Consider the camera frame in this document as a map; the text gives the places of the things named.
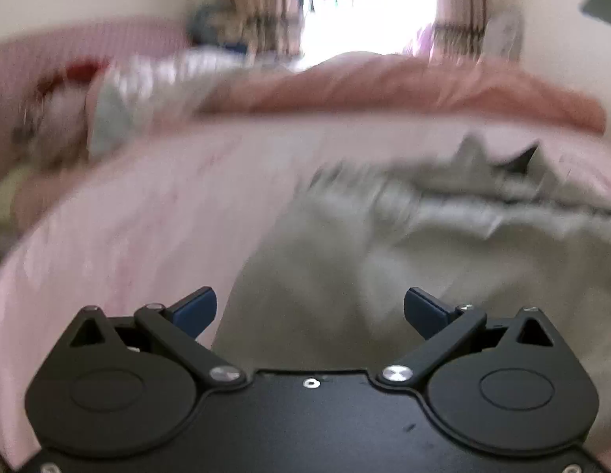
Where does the white quilt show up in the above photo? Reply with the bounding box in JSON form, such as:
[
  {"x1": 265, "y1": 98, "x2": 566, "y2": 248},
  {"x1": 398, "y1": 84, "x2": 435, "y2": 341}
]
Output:
[{"x1": 86, "y1": 48, "x2": 306, "y2": 159}]

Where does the pink duvet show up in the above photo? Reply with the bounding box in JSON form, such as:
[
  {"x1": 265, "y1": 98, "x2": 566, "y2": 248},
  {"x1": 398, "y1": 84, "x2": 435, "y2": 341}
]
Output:
[{"x1": 202, "y1": 52, "x2": 608, "y2": 135}]

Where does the pink quilted headboard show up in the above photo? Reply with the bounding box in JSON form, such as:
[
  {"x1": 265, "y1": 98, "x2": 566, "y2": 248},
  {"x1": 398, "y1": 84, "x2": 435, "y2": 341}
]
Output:
[{"x1": 0, "y1": 15, "x2": 194, "y2": 183}]

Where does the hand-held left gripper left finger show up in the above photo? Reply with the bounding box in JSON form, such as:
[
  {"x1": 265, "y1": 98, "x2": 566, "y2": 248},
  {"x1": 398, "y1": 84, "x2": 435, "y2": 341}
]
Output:
[{"x1": 69, "y1": 287, "x2": 247, "y2": 385}]

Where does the brown patterned curtain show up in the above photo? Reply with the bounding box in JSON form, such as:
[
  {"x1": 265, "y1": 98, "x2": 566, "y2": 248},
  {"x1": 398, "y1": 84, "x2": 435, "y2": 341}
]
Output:
[
  {"x1": 404, "y1": 0, "x2": 490, "y2": 60},
  {"x1": 213, "y1": 0, "x2": 306, "y2": 58}
]

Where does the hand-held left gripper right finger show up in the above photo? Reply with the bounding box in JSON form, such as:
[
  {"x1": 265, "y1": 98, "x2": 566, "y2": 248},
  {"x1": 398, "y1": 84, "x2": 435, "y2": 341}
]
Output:
[{"x1": 377, "y1": 287, "x2": 557, "y2": 385}]

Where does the pile of blue beige cloths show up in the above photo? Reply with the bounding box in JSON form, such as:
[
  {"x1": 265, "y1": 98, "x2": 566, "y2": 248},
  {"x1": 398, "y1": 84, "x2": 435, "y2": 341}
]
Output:
[{"x1": 190, "y1": 2, "x2": 253, "y2": 53}]

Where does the light pink printed blanket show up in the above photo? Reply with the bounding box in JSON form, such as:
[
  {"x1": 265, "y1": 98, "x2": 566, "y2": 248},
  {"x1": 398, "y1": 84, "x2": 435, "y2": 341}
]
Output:
[{"x1": 0, "y1": 115, "x2": 611, "y2": 456}]

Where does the red cloth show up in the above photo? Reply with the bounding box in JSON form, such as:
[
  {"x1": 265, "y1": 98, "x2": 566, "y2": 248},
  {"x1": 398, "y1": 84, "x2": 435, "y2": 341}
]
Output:
[{"x1": 56, "y1": 58, "x2": 112, "y2": 84}]

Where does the green pillow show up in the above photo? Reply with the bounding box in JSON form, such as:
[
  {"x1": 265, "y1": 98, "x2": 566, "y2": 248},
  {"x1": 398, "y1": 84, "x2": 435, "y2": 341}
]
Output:
[{"x1": 0, "y1": 162, "x2": 40, "y2": 225}]

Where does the grey jacket with black trim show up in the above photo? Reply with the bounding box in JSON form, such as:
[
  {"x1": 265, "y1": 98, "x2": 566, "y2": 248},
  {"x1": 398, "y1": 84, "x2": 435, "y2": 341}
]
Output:
[{"x1": 209, "y1": 133, "x2": 611, "y2": 380}]

